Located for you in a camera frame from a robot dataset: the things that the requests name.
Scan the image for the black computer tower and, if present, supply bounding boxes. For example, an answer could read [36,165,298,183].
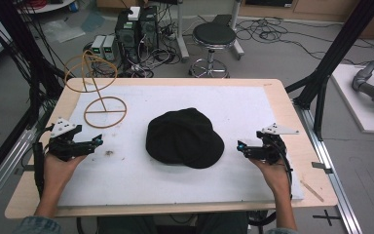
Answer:
[114,12,141,65]
[138,5,160,51]

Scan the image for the aluminium rail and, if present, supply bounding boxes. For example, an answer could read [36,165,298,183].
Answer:
[0,126,48,218]
[292,100,364,234]

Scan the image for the black cap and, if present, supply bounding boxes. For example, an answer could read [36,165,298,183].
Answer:
[145,107,226,170]

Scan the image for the tan wire hat stand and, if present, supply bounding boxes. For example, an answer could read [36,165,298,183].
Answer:
[63,49,129,130]

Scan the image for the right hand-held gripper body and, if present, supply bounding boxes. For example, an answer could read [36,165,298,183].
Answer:
[250,122,300,166]

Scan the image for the hand-held gripper cable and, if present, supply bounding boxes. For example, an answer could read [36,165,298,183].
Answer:
[271,135,295,200]
[31,123,56,200]

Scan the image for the person's right hand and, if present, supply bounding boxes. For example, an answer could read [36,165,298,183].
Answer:
[248,157,292,198]

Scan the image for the white platform board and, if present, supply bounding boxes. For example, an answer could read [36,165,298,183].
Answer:
[330,62,374,137]

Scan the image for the thin wooden stick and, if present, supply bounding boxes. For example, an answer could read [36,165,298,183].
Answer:
[299,179,325,203]

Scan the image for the white table mat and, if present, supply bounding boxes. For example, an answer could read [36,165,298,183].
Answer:
[57,85,306,208]

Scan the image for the right hand-held gripper cable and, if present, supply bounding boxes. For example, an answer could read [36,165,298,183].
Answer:
[271,135,295,200]

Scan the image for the tangle of black floor cables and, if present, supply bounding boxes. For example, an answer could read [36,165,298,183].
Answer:
[235,17,374,67]

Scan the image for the person's denim sleeve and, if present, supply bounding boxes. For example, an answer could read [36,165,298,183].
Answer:
[10,215,63,234]

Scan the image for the person's left hand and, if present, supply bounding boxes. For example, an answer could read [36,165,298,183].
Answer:
[43,152,88,194]

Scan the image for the clear plastic sheet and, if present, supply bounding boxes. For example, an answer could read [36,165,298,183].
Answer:
[41,19,87,44]

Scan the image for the white stand leg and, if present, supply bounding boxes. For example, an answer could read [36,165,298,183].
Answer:
[229,0,245,61]
[174,0,191,63]

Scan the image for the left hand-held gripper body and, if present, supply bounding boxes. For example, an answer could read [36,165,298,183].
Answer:
[47,117,94,163]

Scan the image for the black round stool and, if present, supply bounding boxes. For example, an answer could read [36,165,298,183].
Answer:
[188,21,239,79]

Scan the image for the left hand-held gripper cable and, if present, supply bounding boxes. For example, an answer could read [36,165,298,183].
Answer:
[31,123,56,200]

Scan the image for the person's dark trousers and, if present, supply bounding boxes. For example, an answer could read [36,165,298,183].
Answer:
[96,212,251,234]

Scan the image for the black metal frame post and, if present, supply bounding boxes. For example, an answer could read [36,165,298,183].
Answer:
[0,0,67,193]
[284,0,374,141]

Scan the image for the white box device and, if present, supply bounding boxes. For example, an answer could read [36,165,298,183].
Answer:
[127,6,141,22]

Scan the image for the grey power supply unit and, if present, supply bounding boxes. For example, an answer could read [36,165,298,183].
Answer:
[102,34,117,62]
[90,34,107,60]

